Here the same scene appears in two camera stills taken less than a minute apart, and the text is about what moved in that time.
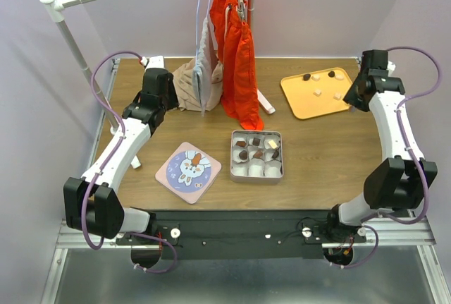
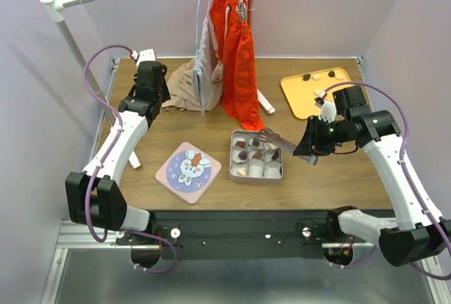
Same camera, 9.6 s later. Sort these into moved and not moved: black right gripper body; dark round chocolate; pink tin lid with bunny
Moved: black right gripper body
Not moved: dark round chocolate; pink tin lid with bunny
